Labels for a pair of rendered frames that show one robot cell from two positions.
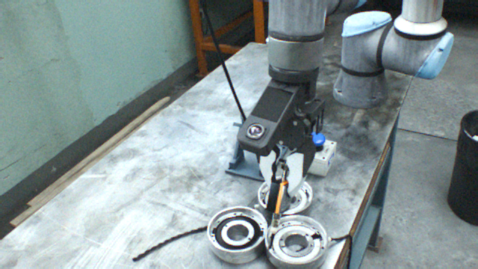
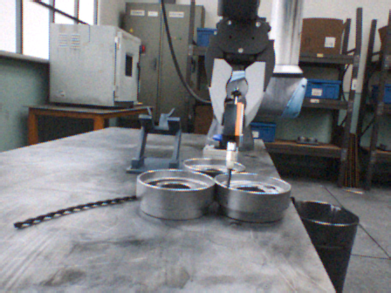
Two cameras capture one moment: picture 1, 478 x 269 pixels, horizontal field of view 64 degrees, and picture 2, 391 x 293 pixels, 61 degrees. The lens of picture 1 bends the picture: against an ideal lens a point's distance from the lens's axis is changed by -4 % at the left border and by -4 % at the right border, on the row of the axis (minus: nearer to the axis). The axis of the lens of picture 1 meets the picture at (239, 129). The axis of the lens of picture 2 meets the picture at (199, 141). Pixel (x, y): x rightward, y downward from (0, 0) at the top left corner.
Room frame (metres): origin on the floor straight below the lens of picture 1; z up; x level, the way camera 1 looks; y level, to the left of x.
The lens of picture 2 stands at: (0.07, 0.19, 0.96)
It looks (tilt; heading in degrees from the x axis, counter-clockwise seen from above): 8 degrees down; 334
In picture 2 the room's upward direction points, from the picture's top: 4 degrees clockwise
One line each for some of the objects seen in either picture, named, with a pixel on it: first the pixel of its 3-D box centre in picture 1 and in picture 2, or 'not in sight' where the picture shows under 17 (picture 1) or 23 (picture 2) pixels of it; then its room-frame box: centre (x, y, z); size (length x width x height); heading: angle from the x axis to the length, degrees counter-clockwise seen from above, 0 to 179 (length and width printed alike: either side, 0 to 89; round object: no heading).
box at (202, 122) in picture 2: not in sight; (210, 120); (3.75, -1.73, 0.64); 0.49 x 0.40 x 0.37; 63
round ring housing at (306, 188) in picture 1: (285, 201); (213, 176); (0.55, -0.07, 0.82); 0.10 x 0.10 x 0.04
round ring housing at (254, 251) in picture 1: (237, 235); (175, 193); (0.48, 0.02, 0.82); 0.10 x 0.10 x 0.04
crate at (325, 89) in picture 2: not in sight; (312, 89); (3.13, -2.75, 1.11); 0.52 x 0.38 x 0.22; 58
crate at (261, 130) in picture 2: not in sight; (253, 130); (3.48, -2.20, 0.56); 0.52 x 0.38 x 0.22; 55
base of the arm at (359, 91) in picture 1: (361, 78); (230, 131); (0.96, -0.35, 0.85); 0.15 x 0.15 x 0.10
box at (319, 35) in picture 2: not in sight; (318, 38); (3.12, -2.72, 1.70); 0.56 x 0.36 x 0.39; 53
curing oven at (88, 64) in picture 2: not in sight; (101, 70); (3.12, -0.29, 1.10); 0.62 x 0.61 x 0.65; 148
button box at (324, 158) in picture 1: (316, 153); (221, 157); (0.68, -0.16, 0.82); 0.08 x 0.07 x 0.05; 148
